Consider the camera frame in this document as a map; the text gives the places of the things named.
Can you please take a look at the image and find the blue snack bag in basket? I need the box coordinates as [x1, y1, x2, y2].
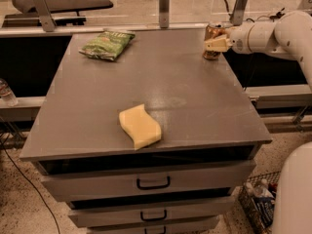
[253, 197, 275, 227]

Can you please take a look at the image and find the wire basket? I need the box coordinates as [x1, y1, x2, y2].
[239, 172, 280, 234]

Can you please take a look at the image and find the bottom grey drawer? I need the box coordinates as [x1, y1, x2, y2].
[87, 215, 219, 234]

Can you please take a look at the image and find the middle grey drawer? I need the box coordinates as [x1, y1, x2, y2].
[68, 196, 235, 229]

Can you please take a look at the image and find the top grey drawer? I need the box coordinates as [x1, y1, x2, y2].
[42, 160, 255, 202]

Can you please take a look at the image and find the metal bracket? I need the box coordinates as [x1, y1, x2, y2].
[159, 0, 170, 28]
[32, 0, 56, 32]
[230, 0, 248, 26]

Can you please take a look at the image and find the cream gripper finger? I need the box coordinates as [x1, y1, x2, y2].
[204, 34, 232, 53]

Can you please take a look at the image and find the grey drawer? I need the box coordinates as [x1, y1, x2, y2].
[42, 160, 255, 202]
[87, 215, 219, 234]
[68, 196, 235, 229]

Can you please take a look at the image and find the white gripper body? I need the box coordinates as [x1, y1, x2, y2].
[225, 23, 253, 54]

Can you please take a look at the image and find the black floor cable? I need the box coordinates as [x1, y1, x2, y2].
[0, 132, 61, 234]

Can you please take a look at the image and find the left metal bracket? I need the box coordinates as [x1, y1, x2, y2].
[32, 0, 56, 32]

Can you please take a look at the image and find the orange soda can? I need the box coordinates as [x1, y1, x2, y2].
[203, 23, 227, 60]

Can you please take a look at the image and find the yellow sponge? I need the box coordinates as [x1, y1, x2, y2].
[119, 104, 162, 150]

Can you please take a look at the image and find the clear plastic water bottle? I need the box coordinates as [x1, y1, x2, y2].
[0, 78, 18, 106]

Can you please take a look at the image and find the grey drawer cabinet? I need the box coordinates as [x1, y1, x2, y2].
[20, 29, 270, 234]

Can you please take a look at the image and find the green jalapeno chip bag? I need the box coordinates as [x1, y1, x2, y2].
[79, 31, 136, 61]

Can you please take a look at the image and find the plastic bottle in basket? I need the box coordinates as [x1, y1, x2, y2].
[253, 178, 273, 198]

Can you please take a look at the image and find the middle metal bracket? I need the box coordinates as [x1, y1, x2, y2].
[159, 0, 170, 28]

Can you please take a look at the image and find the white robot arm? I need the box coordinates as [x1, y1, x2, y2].
[204, 11, 312, 234]

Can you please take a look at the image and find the right metal bracket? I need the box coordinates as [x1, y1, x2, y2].
[230, 0, 248, 26]

